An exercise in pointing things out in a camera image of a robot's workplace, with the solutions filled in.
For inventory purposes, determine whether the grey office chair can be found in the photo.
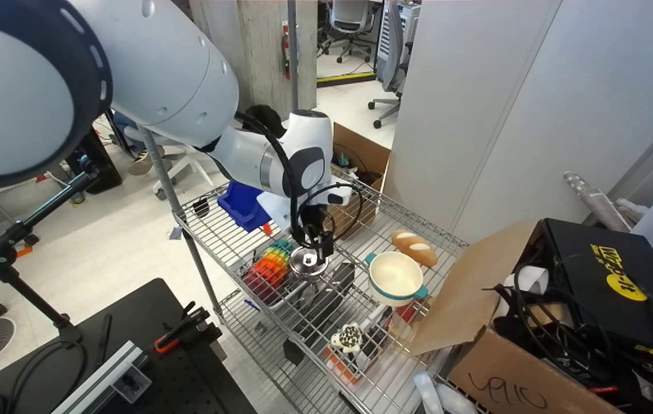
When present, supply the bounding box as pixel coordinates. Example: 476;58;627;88
316;0;423;131

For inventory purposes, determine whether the silver pot lid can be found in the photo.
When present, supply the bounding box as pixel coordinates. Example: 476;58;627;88
292;246;333;277

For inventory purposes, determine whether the cardboard box on floor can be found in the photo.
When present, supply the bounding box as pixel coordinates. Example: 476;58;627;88
329;120;395;236

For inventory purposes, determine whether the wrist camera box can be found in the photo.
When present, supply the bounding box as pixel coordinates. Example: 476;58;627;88
326;184;357;208

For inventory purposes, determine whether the colourful stacking toy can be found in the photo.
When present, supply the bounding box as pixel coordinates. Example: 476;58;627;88
244;236;298;304

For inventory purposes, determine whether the metal wire shelf cart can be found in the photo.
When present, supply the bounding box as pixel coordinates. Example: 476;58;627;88
139;124;502;414

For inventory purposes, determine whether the black clamp with orange trigger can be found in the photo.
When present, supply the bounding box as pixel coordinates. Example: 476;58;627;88
151;298;223;358

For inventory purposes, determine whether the black optical breadboard table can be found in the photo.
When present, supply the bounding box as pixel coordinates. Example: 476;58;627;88
0;275;259;414

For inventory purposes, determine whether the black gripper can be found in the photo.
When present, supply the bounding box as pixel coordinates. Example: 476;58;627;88
288;196;341;268

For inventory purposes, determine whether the black case with yellow logo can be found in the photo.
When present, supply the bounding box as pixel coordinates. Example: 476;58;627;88
536;215;653;364

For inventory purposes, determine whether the small glass jar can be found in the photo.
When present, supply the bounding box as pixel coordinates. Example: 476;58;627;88
316;300;393;388

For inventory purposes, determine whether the black camera stand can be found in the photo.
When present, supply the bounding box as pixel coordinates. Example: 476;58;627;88
0;168;101;343

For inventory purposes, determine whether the bread loaf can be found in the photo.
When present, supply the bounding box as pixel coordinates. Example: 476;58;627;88
389;230;441;272

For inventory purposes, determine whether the aluminium extrusion rail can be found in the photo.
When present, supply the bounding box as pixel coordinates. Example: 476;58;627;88
47;338;154;414

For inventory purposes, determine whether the white bowl with teal rim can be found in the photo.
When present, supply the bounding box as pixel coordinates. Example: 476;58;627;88
364;247;431;307

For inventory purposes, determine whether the red and white small container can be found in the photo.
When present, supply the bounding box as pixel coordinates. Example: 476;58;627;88
393;300;423;323

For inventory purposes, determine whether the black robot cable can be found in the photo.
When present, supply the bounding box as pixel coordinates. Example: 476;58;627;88
241;104;367;246

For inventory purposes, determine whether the open cardboard box with gear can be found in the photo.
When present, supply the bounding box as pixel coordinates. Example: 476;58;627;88
407;219;653;414

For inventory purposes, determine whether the white and green small toy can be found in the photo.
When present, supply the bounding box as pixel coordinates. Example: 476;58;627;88
329;320;367;357

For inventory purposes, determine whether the crumpled clear plastic wrap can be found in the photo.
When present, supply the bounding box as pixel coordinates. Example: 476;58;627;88
407;369;483;414

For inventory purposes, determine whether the blue plastic bin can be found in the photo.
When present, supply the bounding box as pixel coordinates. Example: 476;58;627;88
215;178;274;234

